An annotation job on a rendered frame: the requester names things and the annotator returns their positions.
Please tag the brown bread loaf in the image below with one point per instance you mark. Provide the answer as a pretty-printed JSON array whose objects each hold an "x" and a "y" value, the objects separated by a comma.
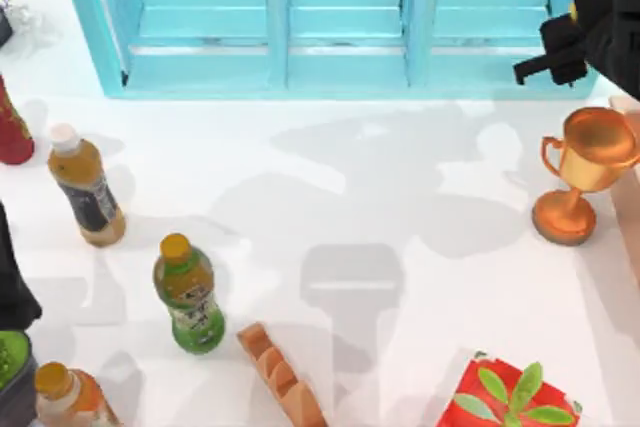
[{"x": 280, "y": 372}]

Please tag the light blue rack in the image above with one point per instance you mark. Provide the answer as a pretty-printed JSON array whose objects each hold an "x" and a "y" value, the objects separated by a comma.
[{"x": 350, "y": 67}]

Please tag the silver trophy black base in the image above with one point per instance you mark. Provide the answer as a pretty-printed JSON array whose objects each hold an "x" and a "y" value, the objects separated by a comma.
[{"x": 4, "y": 22}]

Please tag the brown bottle white cap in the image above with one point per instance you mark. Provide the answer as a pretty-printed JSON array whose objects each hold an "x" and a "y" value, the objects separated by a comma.
[{"x": 90, "y": 192}]

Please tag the red plant pot green leaves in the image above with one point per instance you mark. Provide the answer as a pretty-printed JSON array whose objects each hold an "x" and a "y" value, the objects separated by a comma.
[{"x": 505, "y": 397}]

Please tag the red bottle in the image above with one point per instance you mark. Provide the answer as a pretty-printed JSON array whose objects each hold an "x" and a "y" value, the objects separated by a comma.
[{"x": 12, "y": 132}]

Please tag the green bottle yellow cap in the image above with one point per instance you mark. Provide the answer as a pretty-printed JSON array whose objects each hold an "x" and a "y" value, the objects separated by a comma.
[{"x": 192, "y": 302}]

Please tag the orange bottle yellow cap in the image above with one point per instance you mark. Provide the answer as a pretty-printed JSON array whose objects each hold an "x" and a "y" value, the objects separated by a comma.
[{"x": 70, "y": 402}]

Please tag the bronze trophy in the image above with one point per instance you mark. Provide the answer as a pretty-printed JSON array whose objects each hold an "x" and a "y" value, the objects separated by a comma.
[{"x": 585, "y": 157}]

